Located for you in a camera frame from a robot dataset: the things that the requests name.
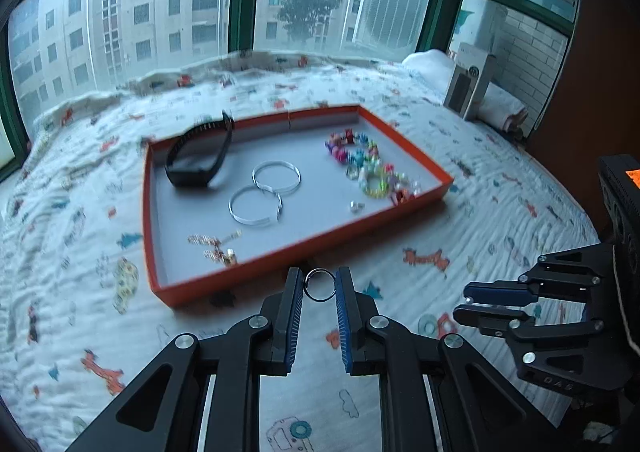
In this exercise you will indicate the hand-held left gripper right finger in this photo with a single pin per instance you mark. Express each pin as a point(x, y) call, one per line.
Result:
point(345, 317)

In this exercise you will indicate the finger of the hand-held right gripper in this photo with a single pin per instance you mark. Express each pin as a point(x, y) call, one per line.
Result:
point(495, 293)
point(487, 318)

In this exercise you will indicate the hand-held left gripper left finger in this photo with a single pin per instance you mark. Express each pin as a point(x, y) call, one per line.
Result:
point(295, 314)

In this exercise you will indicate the orange jewelry tray box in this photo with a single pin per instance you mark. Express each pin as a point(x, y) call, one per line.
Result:
point(310, 222)

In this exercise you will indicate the black wristband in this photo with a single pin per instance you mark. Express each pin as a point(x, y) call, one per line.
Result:
point(192, 180)

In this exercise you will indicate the small silver earring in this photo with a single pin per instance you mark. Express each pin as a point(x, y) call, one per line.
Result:
point(356, 206)

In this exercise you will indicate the brown wooden board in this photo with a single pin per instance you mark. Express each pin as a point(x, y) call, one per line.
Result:
point(600, 82)

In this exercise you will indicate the white folded towel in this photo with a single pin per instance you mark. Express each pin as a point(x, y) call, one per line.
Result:
point(500, 105)

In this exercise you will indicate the grey cardboard box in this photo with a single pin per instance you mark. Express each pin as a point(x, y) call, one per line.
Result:
point(462, 92)

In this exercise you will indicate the printed white blanket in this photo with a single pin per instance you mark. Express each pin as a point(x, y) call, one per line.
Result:
point(75, 282)

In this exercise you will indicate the outdoor air conditioner unit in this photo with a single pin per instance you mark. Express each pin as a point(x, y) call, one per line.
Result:
point(392, 12)

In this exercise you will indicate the green tree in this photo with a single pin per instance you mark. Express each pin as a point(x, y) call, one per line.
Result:
point(307, 7)

